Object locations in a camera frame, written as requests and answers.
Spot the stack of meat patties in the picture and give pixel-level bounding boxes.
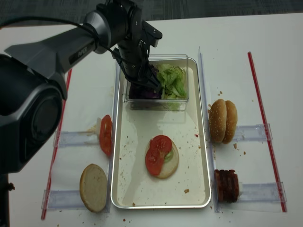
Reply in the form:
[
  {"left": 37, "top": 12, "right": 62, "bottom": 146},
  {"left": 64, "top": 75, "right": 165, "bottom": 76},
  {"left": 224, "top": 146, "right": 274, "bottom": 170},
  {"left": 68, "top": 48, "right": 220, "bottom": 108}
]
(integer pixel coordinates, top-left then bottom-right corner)
[{"left": 214, "top": 169, "right": 239, "bottom": 203}]

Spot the clear holder upper left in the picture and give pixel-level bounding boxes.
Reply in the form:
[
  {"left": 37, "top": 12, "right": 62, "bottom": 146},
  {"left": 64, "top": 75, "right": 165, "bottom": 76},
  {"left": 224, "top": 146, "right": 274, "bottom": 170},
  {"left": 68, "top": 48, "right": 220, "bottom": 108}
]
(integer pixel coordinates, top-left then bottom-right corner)
[{"left": 53, "top": 131, "right": 99, "bottom": 148}]

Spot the green lettuce bit on bun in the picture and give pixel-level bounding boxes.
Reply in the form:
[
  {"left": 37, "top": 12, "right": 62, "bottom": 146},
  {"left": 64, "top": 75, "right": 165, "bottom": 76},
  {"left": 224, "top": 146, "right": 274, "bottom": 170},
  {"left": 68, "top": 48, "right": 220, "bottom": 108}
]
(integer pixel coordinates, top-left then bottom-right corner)
[{"left": 164, "top": 150, "right": 174, "bottom": 163}]

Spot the purple cabbage leaves pile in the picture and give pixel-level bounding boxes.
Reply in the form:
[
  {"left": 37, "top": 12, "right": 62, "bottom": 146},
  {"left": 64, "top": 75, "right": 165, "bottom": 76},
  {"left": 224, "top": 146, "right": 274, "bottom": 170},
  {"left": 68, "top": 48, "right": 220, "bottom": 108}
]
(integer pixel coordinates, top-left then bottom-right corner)
[{"left": 129, "top": 65, "right": 162, "bottom": 99}]

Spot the sesame bun front right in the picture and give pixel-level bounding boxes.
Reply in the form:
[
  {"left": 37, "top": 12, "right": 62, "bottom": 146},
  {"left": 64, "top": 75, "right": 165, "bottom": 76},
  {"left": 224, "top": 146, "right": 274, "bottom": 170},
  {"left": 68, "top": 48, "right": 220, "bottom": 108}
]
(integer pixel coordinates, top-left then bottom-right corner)
[{"left": 209, "top": 99, "right": 227, "bottom": 143}]

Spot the clear holder lower left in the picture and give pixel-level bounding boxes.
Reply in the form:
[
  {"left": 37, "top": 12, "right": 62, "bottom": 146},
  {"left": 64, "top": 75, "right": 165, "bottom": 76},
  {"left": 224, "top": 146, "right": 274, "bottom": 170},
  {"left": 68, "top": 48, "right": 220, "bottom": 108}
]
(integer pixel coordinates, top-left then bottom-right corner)
[{"left": 41, "top": 190, "right": 86, "bottom": 210}]

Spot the clear plastic salad container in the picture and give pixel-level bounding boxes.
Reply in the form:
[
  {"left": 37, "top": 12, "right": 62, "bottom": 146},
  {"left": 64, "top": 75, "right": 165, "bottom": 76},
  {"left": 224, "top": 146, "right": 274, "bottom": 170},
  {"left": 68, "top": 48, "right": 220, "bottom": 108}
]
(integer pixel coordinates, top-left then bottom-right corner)
[{"left": 123, "top": 54, "right": 189, "bottom": 111}]

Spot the clear holder lower right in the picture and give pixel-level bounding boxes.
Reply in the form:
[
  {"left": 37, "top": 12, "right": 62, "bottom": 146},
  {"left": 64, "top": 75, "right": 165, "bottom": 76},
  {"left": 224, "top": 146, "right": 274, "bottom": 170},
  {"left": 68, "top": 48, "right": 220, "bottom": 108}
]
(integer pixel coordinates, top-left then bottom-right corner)
[{"left": 238, "top": 182, "right": 287, "bottom": 202}]

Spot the red strip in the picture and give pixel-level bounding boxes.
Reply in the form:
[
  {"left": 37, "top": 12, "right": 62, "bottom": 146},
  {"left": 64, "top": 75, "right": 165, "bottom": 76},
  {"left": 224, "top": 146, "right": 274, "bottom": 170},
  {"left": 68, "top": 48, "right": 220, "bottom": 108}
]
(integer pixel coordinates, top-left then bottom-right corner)
[
  {"left": 41, "top": 68, "right": 72, "bottom": 219},
  {"left": 247, "top": 52, "right": 287, "bottom": 213}
]

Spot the left red strip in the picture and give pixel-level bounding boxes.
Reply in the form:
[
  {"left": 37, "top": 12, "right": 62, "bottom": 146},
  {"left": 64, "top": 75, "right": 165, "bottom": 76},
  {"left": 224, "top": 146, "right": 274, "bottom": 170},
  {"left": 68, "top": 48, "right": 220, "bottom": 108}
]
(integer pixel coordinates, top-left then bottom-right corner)
[{"left": 41, "top": 68, "right": 72, "bottom": 219}]

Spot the right clear vertical rail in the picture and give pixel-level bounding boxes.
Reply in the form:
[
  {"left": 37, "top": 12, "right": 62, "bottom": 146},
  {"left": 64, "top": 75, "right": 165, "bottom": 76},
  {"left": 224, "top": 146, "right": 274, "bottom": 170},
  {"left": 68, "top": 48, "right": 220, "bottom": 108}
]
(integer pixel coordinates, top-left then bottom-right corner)
[{"left": 198, "top": 47, "right": 222, "bottom": 213}]

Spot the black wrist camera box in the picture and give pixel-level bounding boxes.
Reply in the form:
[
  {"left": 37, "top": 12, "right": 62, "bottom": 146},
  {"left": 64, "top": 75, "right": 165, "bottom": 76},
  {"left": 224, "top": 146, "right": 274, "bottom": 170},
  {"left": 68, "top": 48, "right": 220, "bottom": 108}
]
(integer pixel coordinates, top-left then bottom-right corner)
[{"left": 142, "top": 20, "right": 163, "bottom": 47}]

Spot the clear vertical rail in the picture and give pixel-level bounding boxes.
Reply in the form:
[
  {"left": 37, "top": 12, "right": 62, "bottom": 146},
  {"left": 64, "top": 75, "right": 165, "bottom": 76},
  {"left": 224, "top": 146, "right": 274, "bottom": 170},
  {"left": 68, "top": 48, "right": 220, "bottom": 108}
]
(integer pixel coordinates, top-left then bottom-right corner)
[
  {"left": 198, "top": 47, "right": 222, "bottom": 213},
  {"left": 105, "top": 63, "right": 121, "bottom": 213}
]

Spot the upright bun half left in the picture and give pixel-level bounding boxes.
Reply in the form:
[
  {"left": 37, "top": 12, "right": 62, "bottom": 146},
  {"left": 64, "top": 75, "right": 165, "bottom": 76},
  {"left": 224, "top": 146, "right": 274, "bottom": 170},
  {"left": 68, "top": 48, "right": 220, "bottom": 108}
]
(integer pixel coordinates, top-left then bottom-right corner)
[{"left": 80, "top": 164, "right": 107, "bottom": 213}]

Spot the bottom bun on tray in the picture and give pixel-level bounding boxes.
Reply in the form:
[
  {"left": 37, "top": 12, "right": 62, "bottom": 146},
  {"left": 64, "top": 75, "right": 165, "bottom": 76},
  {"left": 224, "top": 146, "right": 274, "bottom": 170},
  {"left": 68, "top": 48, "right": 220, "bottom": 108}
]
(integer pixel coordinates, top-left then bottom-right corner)
[{"left": 145, "top": 140, "right": 179, "bottom": 179}]

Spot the white spacer behind tomato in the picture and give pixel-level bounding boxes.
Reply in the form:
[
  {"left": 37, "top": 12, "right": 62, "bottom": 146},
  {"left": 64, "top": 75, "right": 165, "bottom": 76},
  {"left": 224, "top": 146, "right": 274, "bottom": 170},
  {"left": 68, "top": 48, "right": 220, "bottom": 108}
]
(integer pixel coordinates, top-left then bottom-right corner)
[{"left": 95, "top": 117, "right": 102, "bottom": 137}]

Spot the tomato slice on bun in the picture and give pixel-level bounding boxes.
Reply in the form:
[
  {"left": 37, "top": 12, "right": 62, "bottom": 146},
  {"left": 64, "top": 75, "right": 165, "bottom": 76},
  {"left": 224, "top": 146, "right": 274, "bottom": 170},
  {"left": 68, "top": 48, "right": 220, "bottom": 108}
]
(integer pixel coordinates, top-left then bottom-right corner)
[
  {"left": 150, "top": 135, "right": 172, "bottom": 155},
  {"left": 145, "top": 148, "right": 165, "bottom": 176}
]

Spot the left clear vertical rail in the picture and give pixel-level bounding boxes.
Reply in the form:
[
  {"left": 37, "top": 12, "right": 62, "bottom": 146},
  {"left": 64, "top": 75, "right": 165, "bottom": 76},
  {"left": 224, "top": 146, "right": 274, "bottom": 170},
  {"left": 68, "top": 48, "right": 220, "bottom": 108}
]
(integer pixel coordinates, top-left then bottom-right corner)
[{"left": 105, "top": 63, "right": 121, "bottom": 213}]

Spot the upper tomato slice on bun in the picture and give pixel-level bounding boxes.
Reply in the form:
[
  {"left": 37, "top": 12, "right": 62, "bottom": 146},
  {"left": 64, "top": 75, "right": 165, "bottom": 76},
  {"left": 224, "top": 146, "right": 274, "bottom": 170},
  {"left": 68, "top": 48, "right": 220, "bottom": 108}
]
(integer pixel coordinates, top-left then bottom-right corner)
[{"left": 150, "top": 135, "right": 172, "bottom": 155}]

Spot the clear holder upper right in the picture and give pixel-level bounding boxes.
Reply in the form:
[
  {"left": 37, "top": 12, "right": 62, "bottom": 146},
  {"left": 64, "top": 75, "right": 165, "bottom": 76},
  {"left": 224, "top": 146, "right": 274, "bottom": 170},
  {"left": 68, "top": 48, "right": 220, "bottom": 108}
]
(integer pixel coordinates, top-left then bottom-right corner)
[{"left": 232, "top": 123, "right": 273, "bottom": 142}]

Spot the lower tomato slice on bun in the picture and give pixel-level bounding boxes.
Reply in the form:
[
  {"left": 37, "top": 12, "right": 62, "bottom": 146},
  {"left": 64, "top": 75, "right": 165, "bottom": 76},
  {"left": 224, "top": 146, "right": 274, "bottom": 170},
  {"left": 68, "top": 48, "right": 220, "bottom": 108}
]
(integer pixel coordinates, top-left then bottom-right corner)
[{"left": 145, "top": 148, "right": 165, "bottom": 176}]

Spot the cream rectangular tray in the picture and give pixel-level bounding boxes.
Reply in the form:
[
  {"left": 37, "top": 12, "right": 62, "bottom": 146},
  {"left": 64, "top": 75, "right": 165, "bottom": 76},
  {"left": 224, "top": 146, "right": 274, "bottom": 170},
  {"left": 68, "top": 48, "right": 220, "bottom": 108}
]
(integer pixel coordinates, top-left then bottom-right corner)
[{"left": 111, "top": 57, "right": 211, "bottom": 209}]

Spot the white spacer behind patties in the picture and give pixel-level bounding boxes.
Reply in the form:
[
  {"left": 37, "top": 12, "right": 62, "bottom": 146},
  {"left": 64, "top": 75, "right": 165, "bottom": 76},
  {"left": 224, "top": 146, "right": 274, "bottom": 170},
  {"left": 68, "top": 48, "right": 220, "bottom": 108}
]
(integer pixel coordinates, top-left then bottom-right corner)
[{"left": 238, "top": 182, "right": 243, "bottom": 198}]

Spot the green lettuce pile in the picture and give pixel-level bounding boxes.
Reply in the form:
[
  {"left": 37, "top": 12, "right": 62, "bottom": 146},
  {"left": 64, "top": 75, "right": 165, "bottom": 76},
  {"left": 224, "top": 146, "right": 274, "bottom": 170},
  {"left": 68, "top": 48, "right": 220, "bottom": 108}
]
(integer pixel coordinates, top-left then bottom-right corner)
[{"left": 157, "top": 64, "right": 187, "bottom": 99}]

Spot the sesame bun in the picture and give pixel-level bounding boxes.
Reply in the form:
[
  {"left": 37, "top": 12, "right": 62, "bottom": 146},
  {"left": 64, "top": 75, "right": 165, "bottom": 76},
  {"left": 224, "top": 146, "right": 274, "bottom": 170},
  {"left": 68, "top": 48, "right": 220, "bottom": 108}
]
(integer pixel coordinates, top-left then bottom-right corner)
[
  {"left": 209, "top": 99, "right": 227, "bottom": 143},
  {"left": 222, "top": 100, "right": 238, "bottom": 144}
]

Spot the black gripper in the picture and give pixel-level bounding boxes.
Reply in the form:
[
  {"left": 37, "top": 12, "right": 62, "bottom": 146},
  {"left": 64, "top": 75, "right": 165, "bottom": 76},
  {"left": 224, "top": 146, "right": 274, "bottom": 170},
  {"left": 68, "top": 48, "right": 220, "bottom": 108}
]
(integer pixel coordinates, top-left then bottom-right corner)
[{"left": 118, "top": 39, "right": 161, "bottom": 92}]

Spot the sesame bun rear right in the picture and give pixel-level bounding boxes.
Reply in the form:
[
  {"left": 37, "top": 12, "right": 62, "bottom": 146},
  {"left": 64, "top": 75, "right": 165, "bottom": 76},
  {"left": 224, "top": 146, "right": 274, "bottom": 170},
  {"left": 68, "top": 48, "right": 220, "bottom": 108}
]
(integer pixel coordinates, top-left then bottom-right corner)
[{"left": 222, "top": 100, "right": 238, "bottom": 144}]

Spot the clear holder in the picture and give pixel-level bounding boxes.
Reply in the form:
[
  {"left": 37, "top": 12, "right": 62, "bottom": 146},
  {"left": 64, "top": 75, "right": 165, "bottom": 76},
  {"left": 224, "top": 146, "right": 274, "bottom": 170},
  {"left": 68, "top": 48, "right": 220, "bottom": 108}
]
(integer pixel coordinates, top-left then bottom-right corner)
[
  {"left": 53, "top": 131, "right": 99, "bottom": 148},
  {"left": 238, "top": 182, "right": 287, "bottom": 202},
  {"left": 41, "top": 190, "right": 86, "bottom": 210},
  {"left": 232, "top": 123, "right": 273, "bottom": 142}
]

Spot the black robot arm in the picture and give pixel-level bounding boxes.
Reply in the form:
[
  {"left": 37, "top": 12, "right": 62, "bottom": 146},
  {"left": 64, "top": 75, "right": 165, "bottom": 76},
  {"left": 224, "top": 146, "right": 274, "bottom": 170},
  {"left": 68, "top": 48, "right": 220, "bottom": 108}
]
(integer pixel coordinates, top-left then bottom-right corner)
[{"left": 0, "top": 0, "right": 162, "bottom": 227}]

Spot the right red strip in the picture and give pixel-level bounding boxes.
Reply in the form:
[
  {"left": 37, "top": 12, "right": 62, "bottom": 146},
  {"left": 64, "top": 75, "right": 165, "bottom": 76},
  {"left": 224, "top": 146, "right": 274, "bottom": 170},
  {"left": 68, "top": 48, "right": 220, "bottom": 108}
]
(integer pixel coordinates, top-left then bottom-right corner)
[{"left": 247, "top": 52, "right": 287, "bottom": 213}]

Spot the upright tomato slice left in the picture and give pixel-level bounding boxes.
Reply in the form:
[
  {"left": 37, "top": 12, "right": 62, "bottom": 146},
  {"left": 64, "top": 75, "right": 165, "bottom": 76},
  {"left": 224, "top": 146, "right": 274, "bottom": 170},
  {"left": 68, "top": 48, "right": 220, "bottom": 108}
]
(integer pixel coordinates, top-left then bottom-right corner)
[{"left": 99, "top": 114, "right": 112, "bottom": 157}]

